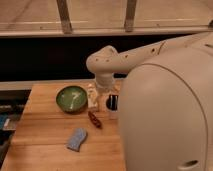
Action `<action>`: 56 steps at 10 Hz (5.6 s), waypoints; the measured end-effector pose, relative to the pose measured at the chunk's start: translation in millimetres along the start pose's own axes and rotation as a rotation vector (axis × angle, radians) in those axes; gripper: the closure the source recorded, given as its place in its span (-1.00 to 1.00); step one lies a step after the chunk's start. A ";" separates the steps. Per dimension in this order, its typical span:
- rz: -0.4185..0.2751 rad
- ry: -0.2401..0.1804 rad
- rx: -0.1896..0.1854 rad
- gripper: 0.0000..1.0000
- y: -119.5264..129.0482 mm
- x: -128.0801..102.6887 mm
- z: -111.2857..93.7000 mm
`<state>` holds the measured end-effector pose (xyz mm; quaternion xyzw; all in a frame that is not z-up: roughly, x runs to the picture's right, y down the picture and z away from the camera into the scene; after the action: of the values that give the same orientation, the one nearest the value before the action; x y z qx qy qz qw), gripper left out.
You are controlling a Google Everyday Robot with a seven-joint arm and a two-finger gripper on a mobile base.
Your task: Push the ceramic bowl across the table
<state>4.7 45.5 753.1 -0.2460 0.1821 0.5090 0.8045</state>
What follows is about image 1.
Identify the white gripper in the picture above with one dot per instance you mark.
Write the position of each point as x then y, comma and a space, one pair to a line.
92, 96

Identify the green ceramic bowl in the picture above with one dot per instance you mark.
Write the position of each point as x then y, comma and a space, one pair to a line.
71, 99

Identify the blue sponge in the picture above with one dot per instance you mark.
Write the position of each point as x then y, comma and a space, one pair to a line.
77, 138

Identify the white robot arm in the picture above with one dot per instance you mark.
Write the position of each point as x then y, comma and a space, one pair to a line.
165, 103

